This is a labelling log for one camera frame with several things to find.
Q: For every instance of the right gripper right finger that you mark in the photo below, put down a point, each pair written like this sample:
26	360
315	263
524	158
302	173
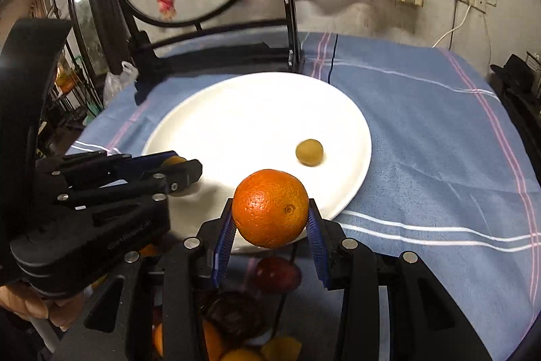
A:
425	322

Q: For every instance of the white oval plate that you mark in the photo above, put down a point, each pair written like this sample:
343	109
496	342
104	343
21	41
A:
252	122

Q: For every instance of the dark water chestnut front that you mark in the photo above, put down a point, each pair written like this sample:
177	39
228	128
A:
239	316

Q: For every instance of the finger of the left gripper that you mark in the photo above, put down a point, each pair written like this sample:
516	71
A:
99	164
93	192

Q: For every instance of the left human hand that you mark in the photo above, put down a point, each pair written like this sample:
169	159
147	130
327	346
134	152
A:
27	303

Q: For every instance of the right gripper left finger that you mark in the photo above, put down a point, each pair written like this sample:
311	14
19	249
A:
116	322

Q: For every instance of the longan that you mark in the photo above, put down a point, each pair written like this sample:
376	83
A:
310	152

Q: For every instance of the framed painting dark wood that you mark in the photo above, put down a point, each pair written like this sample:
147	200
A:
101	35

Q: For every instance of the small orange kumquat mandarin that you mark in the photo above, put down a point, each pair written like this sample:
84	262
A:
173	160

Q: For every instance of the plastic bags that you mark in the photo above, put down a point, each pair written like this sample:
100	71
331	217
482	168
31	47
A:
115	83

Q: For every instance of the dark red plum large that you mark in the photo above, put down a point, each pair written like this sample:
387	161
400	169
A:
275	275

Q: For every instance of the large orange mandarin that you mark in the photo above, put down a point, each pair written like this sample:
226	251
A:
270	208

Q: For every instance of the blue striped tablecloth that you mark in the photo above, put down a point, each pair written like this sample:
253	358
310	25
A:
449	177

